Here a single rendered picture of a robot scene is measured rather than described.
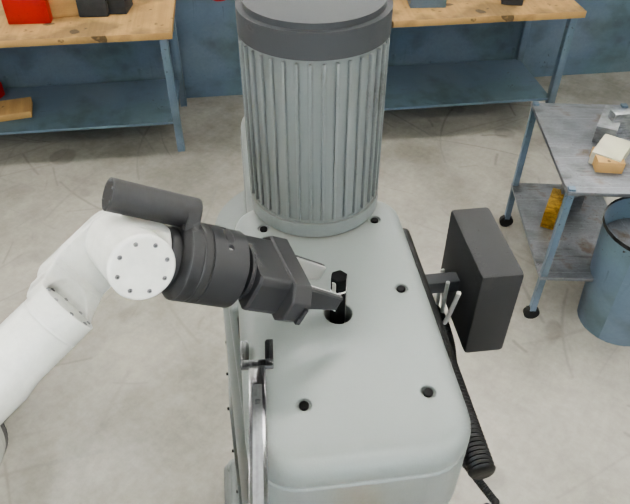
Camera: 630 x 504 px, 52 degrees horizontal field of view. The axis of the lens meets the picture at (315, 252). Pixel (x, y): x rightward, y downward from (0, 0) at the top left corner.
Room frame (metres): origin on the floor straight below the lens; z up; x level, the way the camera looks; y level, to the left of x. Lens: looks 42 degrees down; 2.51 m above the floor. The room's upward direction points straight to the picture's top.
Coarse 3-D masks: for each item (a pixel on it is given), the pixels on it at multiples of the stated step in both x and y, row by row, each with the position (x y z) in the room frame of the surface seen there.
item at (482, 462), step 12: (408, 240) 0.81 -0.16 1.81; (420, 264) 0.76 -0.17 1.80; (420, 276) 0.72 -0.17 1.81; (432, 300) 0.67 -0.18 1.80; (444, 336) 0.60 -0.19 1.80; (456, 360) 0.56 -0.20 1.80; (456, 372) 0.54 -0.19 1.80; (468, 396) 0.50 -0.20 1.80; (468, 408) 0.48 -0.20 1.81; (480, 432) 0.45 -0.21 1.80; (468, 444) 0.43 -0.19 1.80; (480, 444) 0.43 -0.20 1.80; (468, 456) 0.42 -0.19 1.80; (480, 456) 0.41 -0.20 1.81; (468, 468) 0.40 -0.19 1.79; (480, 468) 0.40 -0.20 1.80; (492, 468) 0.40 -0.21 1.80
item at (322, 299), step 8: (312, 288) 0.52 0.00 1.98; (320, 288) 0.53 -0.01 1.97; (312, 296) 0.52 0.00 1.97; (320, 296) 0.52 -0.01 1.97; (328, 296) 0.53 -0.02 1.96; (336, 296) 0.53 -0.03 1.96; (312, 304) 0.52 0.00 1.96; (320, 304) 0.52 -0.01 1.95; (328, 304) 0.53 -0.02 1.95; (336, 304) 0.53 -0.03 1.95
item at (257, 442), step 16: (272, 352) 0.50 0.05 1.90; (256, 368) 0.47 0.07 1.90; (272, 368) 0.48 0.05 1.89; (256, 384) 0.45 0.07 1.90; (256, 400) 0.43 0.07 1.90; (256, 416) 0.41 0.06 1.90; (256, 432) 0.39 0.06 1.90; (256, 448) 0.37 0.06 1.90; (256, 464) 0.35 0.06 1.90; (256, 480) 0.33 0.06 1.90; (256, 496) 0.31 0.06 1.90
